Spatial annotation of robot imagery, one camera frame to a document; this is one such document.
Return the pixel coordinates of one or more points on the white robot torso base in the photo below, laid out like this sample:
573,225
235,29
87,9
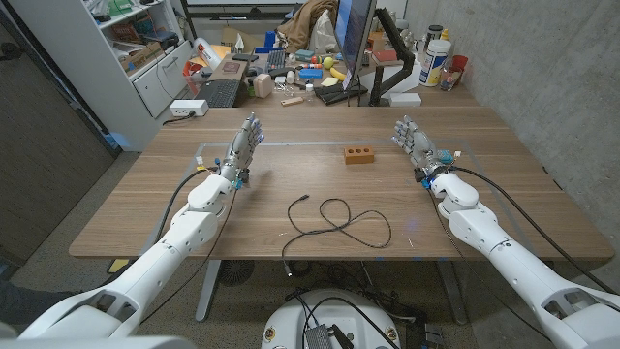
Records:
290,320

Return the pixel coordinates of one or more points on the blue plastic box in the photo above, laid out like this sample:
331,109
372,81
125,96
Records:
310,74

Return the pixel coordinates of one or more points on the orange brick block with holes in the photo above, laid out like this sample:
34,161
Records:
359,157

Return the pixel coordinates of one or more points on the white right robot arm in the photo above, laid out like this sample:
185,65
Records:
508,262

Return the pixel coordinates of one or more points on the yellow floor pad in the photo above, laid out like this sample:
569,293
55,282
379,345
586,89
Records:
118,265

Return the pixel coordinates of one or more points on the black notebook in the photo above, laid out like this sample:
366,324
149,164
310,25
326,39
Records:
339,93

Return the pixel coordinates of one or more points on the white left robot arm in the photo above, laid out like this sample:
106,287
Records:
160,262

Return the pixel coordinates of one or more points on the white shelf cabinet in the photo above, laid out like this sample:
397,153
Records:
97,72

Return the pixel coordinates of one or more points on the computer monitor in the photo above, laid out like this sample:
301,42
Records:
356,34

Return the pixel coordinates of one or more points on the small wooden block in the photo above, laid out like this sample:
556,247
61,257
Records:
292,101

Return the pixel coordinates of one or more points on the red cup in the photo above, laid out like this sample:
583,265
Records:
459,63

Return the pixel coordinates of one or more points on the yellow banana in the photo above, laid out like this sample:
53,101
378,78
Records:
337,74

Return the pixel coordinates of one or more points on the dark keyboard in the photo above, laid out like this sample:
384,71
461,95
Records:
275,61

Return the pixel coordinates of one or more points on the yellow ball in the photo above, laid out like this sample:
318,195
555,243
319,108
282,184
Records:
328,62

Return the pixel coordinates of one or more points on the black round floor fan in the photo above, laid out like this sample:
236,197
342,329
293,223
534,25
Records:
236,272

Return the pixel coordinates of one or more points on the white flat box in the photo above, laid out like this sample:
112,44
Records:
405,99

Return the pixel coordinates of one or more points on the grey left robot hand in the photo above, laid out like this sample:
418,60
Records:
239,150

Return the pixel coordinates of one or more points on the white wipes canister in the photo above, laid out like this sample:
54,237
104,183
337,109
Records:
433,63

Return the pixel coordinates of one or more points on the beige speaker box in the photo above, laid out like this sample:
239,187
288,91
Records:
263,85

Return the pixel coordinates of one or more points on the white power strip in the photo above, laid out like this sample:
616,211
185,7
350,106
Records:
186,107

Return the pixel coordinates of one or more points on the small teal remote device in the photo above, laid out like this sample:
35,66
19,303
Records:
445,157

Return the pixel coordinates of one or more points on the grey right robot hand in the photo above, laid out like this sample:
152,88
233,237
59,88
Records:
420,145

